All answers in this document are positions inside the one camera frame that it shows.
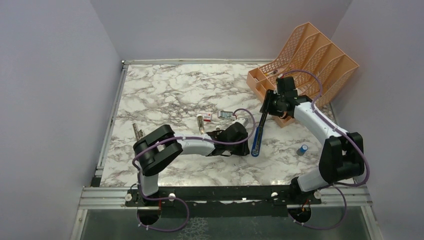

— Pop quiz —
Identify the staple box tray with staples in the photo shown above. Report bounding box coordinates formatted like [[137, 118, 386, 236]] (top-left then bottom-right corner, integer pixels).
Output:
[[217, 110, 237, 120]]

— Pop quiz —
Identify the red white staple box sleeve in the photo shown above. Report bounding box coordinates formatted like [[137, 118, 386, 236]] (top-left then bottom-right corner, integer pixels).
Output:
[[197, 112, 212, 122]]

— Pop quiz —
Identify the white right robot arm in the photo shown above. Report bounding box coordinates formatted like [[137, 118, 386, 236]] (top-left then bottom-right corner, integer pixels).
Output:
[[251, 76, 370, 204]]

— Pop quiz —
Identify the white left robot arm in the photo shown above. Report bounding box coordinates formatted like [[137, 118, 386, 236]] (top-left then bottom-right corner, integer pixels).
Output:
[[132, 120, 250, 206]]

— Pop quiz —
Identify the peach plastic desk organizer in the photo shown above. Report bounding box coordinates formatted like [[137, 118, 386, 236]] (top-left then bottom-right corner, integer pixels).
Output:
[[246, 22, 359, 108]]

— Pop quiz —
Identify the blue grey glue stick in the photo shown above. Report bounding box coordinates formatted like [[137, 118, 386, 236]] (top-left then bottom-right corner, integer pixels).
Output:
[[296, 144, 309, 156]]

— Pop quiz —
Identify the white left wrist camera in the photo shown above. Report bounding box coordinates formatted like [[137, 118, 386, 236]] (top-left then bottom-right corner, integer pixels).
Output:
[[233, 117, 249, 128]]

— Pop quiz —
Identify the metal stapler magazine rail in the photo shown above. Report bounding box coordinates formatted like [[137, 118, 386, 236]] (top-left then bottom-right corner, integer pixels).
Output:
[[132, 123, 144, 142]]

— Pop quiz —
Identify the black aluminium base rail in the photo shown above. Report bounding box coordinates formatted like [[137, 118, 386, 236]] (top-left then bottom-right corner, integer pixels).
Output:
[[78, 185, 373, 218]]

